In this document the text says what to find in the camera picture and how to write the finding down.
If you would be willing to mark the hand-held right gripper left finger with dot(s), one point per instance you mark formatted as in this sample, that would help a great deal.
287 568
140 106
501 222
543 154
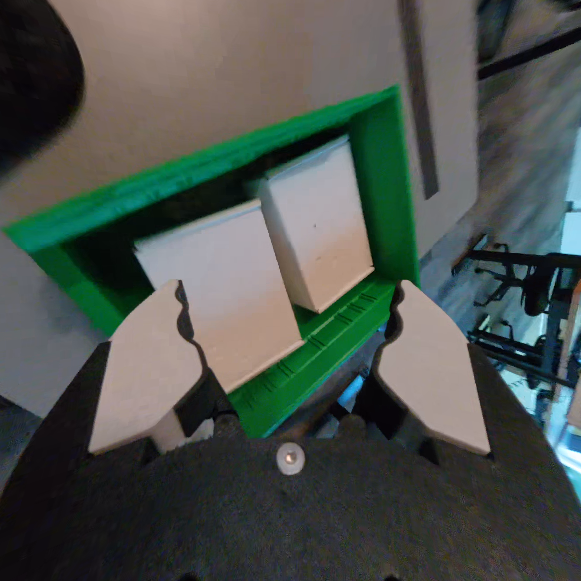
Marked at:
145 363

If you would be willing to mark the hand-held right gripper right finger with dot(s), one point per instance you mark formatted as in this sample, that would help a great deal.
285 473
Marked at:
435 372

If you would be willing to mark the white cardboard box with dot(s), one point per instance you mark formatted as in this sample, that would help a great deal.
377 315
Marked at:
227 281
317 218

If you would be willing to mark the green plastic bin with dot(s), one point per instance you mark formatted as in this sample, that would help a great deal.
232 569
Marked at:
290 376

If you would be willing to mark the black dimpled wrist rest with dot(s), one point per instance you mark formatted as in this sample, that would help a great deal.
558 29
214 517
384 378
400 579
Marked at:
31 68

